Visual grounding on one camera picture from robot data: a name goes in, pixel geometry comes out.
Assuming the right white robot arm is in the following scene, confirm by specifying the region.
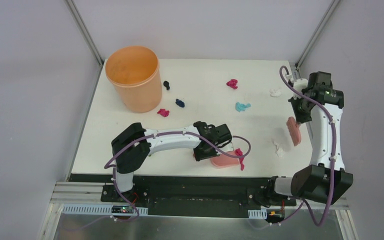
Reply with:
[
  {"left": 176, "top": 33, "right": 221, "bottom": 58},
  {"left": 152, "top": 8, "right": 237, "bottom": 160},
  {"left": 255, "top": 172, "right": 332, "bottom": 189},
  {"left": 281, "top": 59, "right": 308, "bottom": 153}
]
[{"left": 263, "top": 67, "right": 354, "bottom": 205}]

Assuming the white cable duct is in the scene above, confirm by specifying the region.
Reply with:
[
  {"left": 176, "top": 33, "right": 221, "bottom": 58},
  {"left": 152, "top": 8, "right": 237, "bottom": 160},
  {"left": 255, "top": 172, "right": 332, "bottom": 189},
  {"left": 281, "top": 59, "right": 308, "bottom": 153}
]
[
  {"left": 61, "top": 204, "right": 148, "bottom": 216},
  {"left": 247, "top": 209, "right": 268, "bottom": 220}
]

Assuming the right white cable duct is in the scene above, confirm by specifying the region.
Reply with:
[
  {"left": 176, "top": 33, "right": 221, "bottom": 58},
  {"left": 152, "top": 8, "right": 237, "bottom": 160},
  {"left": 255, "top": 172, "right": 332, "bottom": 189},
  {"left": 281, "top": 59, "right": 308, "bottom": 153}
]
[{"left": 247, "top": 209, "right": 268, "bottom": 220}]

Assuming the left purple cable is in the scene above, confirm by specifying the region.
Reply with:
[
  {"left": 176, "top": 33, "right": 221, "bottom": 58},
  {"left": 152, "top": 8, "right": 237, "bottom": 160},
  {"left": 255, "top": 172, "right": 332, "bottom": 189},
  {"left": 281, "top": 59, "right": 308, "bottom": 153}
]
[{"left": 104, "top": 130, "right": 252, "bottom": 223}]

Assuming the dark blue paper scrap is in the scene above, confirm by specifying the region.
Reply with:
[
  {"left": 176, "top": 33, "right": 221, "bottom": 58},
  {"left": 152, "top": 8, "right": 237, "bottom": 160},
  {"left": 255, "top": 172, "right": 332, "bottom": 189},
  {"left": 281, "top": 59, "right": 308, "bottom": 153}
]
[{"left": 175, "top": 98, "right": 185, "bottom": 108}]

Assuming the cyan paper scrap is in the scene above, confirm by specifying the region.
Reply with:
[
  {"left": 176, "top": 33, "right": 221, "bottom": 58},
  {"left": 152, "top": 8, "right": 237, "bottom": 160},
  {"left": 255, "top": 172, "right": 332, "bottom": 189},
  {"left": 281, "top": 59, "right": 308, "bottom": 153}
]
[{"left": 235, "top": 102, "right": 251, "bottom": 112}]

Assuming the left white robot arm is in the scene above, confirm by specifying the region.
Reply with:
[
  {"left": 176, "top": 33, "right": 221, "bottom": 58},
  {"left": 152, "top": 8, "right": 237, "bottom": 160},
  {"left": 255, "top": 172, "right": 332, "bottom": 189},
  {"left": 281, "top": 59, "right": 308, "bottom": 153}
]
[{"left": 111, "top": 121, "right": 235, "bottom": 203}]

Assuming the white paper scrap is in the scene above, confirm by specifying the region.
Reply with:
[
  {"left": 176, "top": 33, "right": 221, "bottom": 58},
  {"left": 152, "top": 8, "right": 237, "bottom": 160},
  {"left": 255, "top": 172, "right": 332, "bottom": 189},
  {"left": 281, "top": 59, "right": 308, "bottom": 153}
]
[
  {"left": 273, "top": 141, "right": 285, "bottom": 158},
  {"left": 269, "top": 88, "right": 282, "bottom": 98}
]

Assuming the left white cable duct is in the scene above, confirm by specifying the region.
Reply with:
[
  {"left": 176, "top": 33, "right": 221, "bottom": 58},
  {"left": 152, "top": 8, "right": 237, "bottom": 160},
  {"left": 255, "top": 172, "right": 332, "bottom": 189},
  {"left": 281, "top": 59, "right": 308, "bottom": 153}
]
[{"left": 61, "top": 204, "right": 148, "bottom": 216}]

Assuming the pink hand brush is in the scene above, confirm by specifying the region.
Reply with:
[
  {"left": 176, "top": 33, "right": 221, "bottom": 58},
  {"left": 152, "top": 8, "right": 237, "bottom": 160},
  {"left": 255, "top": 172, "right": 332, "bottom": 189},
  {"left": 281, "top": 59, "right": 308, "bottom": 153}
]
[{"left": 286, "top": 116, "right": 302, "bottom": 147}]

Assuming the black paper scrap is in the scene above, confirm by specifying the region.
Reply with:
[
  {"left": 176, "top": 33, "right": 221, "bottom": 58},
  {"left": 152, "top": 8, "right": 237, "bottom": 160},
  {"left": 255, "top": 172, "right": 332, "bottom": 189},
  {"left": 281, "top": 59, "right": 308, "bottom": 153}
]
[{"left": 163, "top": 80, "right": 171, "bottom": 91}]

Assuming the orange plastic bucket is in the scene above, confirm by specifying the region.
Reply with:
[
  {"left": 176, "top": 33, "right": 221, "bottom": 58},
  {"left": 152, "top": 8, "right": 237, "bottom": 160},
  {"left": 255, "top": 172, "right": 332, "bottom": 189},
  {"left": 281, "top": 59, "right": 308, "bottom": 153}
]
[{"left": 104, "top": 45, "right": 163, "bottom": 113}]

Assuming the magenta paper scrap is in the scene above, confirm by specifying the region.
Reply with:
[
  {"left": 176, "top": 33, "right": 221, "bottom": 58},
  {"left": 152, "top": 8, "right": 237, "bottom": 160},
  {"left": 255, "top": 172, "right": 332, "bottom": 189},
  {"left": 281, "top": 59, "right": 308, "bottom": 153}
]
[
  {"left": 234, "top": 148, "right": 245, "bottom": 171},
  {"left": 226, "top": 78, "right": 238, "bottom": 90},
  {"left": 157, "top": 108, "right": 170, "bottom": 118}
]

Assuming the pink plastic dustpan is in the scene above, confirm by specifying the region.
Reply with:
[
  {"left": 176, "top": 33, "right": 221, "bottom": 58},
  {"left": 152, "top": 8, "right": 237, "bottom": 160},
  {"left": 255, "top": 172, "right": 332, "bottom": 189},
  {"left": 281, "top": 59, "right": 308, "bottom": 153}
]
[{"left": 210, "top": 148, "right": 245, "bottom": 171}]

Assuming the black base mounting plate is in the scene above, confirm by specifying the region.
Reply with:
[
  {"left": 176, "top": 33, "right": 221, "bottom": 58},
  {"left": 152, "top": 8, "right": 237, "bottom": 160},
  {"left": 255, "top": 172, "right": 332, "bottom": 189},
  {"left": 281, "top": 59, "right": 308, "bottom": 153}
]
[{"left": 100, "top": 174, "right": 304, "bottom": 219}]

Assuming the magenta paper scrap top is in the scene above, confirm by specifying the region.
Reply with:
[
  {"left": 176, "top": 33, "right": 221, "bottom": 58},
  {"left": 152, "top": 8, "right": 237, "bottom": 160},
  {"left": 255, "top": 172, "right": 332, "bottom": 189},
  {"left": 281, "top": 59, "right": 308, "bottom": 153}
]
[{"left": 226, "top": 78, "right": 238, "bottom": 90}]

